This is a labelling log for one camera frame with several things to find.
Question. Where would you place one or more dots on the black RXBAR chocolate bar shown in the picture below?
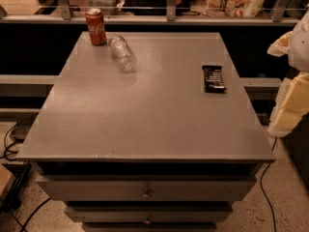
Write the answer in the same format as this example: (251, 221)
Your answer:
(213, 79)

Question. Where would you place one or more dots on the metal railing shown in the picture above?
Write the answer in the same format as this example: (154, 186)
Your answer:
(282, 12)

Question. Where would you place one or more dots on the grey drawer cabinet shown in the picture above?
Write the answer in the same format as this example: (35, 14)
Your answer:
(103, 136)

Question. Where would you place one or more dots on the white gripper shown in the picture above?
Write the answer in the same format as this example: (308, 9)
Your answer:
(301, 50)

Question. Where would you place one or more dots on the black bag behind railing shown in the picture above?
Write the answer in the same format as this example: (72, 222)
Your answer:
(151, 0)

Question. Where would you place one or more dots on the clear plastic bottle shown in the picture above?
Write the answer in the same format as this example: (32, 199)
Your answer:
(122, 53)

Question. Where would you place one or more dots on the drawer metal knob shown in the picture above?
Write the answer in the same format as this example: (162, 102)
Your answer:
(148, 220)
(147, 195)

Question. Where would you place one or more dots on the top drawer metal knob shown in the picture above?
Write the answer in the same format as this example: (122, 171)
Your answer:
(147, 195)

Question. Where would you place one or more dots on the red Coca-Cola can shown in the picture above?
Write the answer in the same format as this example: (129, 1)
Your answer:
(95, 23)

